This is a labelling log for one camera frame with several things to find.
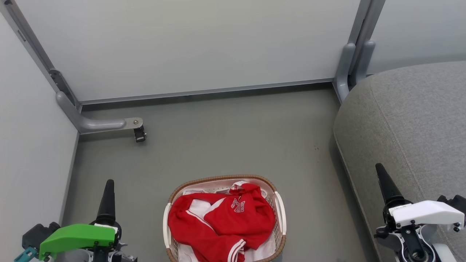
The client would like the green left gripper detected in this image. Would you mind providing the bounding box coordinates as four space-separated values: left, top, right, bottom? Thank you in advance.
39 179 137 262

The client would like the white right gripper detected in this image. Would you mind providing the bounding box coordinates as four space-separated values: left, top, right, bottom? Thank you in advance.
375 163 466 239

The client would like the red white-striped jacket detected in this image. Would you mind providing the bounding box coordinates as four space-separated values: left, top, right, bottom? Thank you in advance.
167 182 276 262

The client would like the grey fabric sofa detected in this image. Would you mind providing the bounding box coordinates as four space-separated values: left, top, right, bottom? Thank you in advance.
333 61 466 262

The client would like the grey partition foot with plate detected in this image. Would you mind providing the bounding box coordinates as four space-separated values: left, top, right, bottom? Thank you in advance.
56 91 143 134

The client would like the white laundry basket brown rim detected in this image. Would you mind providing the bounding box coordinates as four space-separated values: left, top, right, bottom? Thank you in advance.
163 175 287 262

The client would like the white cloth basket liner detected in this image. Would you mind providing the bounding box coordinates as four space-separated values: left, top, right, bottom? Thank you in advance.
178 179 278 262

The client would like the teal left cable connector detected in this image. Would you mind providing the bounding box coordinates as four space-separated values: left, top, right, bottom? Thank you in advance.
15 247 37 262

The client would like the grey metal partition post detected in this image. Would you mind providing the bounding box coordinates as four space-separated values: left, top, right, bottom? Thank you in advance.
0 0 81 111

